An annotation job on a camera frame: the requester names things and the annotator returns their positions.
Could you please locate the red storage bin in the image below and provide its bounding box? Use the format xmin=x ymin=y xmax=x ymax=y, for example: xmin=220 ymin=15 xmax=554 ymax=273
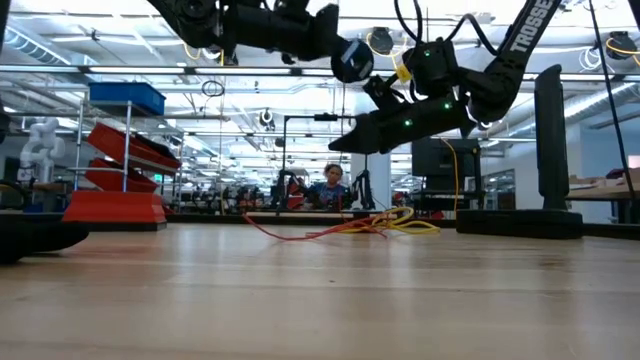
xmin=87 ymin=122 xmax=182 ymax=176
xmin=83 ymin=158 xmax=159 ymax=194

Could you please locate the red bin rack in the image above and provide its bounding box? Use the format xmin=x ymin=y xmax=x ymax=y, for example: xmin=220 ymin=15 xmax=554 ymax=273
xmin=67 ymin=97 xmax=185 ymax=217

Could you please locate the black background stand frame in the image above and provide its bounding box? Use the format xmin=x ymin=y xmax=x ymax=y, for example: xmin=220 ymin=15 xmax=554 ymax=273
xmin=281 ymin=112 xmax=357 ymax=212

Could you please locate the hanging black cable coil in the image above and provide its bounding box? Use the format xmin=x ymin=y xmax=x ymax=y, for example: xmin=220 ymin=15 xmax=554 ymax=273
xmin=200 ymin=79 xmax=226 ymax=99

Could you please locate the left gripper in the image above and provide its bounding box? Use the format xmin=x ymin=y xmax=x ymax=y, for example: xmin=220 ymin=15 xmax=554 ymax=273
xmin=227 ymin=0 xmax=357 ymax=64

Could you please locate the black tapered pillar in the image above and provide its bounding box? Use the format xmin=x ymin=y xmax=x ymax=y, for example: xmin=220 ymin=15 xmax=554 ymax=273
xmin=533 ymin=63 xmax=571 ymax=211

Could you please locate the person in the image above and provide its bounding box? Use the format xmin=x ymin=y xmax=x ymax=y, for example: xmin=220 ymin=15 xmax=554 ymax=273
xmin=305 ymin=163 xmax=354 ymax=211

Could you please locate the yellow cord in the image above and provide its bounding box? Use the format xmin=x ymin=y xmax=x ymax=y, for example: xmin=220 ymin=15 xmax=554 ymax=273
xmin=344 ymin=205 xmax=442 ymax=236

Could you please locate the ceiling light strip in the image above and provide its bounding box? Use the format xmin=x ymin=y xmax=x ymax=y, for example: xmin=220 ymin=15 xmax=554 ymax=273
xmin=88 ymin=66 xmax=187 ymax=76

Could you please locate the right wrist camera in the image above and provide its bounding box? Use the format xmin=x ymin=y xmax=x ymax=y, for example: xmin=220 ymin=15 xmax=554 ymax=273
xmin=362 ymin=74 xmax=409 ymax=114

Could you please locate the blue storage bin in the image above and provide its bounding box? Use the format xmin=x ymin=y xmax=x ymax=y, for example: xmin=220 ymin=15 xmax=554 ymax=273
xmin=88 ymin=82 xmax=167 ymax=117

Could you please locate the white building column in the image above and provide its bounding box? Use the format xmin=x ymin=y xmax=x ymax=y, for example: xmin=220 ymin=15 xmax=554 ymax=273
xmin=349 ymin=152 xmax=393 ymax=211

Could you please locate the black monitor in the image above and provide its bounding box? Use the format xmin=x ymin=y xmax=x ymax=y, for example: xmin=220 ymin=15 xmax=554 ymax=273
xmin=410 ymin=137 xmax=482 ymax=211

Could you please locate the red cord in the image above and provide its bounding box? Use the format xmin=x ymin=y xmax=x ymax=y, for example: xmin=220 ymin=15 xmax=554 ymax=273
xmin=243 ymin=82 xmax=401 ymax=242

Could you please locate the black zip case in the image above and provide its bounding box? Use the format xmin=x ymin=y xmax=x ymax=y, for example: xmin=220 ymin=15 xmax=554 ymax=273
xmin=455 ymin=209 xmax=584 ymax=240

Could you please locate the hanging yellow cable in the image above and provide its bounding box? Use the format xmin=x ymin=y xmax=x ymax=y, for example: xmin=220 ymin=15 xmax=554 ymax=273
xmin=439 ymin=137 xmax=460 ymax=214

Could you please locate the wooden work table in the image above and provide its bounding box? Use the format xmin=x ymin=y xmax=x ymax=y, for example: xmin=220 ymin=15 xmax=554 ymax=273
xmin=567 ymin=168 xmax=640 ymax=226

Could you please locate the thin black slanted rod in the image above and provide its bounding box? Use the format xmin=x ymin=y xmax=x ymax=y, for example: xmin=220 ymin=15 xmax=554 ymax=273
xmin=587 ymin=0 xmax=640 ymax=201

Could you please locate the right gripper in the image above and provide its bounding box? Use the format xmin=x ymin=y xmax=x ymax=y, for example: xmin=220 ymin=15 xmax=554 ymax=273
xmin=328 ymin=94 xmax=476 ymax=155

